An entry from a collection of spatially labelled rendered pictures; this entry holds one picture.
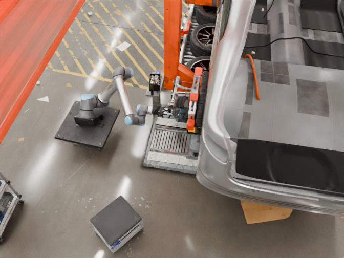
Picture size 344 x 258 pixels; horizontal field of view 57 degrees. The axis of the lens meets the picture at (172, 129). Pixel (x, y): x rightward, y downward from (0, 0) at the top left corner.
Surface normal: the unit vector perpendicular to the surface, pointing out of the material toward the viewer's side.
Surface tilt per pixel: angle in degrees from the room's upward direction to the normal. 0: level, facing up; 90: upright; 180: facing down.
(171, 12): 90
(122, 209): 0
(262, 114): 22
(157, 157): 0
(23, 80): 0
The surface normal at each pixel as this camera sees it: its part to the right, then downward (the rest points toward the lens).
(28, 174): 0.02, -0.60
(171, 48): -0.16, 0.79
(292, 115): -0.04, -0.26
